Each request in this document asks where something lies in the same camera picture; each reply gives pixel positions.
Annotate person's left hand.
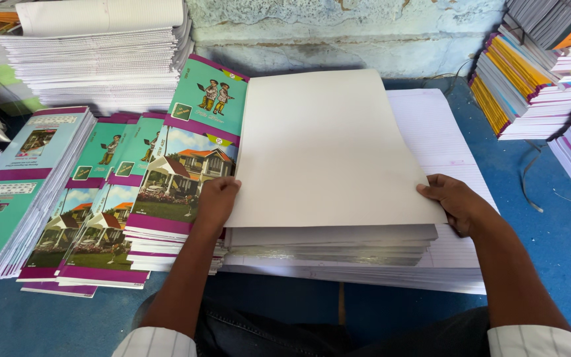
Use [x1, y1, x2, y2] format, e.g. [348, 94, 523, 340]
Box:
[194, 176, 242, 235]

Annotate person's right hand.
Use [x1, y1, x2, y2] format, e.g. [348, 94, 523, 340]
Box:
[416, 174, 495, 238]

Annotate white cover sheet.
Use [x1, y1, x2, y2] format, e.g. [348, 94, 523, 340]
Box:
[224, 69, 448, 229]

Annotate stack of house print notebooks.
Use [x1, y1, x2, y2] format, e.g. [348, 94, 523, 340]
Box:
[123, 54, 250, 276]

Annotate stack of blank cover sheets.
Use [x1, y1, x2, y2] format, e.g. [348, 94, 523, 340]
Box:
[223, 223, 439, 267]

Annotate fanned pile of printed covers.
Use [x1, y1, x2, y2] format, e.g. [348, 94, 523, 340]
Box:
[17, 112, 168, 298]

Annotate person's dark trousers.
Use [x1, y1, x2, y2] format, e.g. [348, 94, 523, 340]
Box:
[132, 294, 492, 357]

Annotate tall stack of white paper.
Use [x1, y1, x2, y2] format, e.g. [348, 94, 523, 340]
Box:
[0, 0, 195, 116]

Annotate stack of ruled paper sheets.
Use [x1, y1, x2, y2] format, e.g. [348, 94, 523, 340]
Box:
[218, 89, 500, 296]

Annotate stack of face-down teal covers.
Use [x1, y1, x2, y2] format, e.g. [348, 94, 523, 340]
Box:
[0, 106, 98, 282]

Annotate stack of yellow purple notebooks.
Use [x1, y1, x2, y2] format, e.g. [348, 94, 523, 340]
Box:
[468, 24, 571, 141]

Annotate heap of bound notebooks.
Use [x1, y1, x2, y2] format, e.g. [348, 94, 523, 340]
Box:
[503, 0, 571, 59]

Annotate black strap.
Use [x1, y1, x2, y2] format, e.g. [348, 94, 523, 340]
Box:
[519, 140, 546, 214]

